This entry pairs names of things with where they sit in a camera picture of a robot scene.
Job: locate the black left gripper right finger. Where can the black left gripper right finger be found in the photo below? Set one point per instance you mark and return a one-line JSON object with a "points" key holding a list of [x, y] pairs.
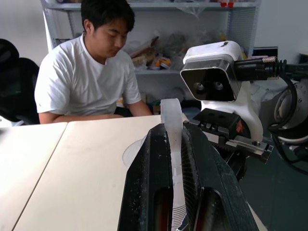
{"points": [[211, 187]]}

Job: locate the black box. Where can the black box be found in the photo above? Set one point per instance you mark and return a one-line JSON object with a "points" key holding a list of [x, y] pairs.
{"points": [[265, 51]]}

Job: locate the clear bags of clutter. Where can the clear bags of clutter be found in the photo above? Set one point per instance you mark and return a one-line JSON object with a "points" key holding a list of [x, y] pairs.
{"points": [[156, 45]]}

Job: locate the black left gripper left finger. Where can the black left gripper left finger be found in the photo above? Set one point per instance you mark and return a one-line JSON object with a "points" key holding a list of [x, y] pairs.
{"points": [[144, 183]]}

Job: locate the black office chair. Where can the black office chair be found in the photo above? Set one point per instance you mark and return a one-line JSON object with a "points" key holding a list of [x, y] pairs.
{"points": [[16, 89]]}

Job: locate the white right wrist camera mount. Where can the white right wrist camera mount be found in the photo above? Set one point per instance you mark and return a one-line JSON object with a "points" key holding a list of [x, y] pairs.
{"points": [[214, 55]]}

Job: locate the translucent white strip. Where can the translucent white strip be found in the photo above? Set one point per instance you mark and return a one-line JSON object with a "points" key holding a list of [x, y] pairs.
{"points": [[171, 115]]}

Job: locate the white metal shelf rack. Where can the white metal shelf rack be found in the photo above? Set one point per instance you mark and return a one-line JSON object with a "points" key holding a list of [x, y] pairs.
{"points": [[240, 21]]}

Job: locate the clear plastic cup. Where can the clear plastic cup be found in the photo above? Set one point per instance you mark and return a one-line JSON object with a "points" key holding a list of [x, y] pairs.
{"points": [[133, 150]]}

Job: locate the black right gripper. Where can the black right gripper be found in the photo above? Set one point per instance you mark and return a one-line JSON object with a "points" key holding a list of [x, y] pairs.
{"points": [[221, 121]]}

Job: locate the right robot arm with camera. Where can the right robot arm with camera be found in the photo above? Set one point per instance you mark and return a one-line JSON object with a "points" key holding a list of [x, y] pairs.
{"points": [[255, 68]]}

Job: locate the man in white t-shirt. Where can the man in white t-shirt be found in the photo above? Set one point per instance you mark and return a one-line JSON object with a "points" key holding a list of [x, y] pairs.
{"points": [[81, 79]]}

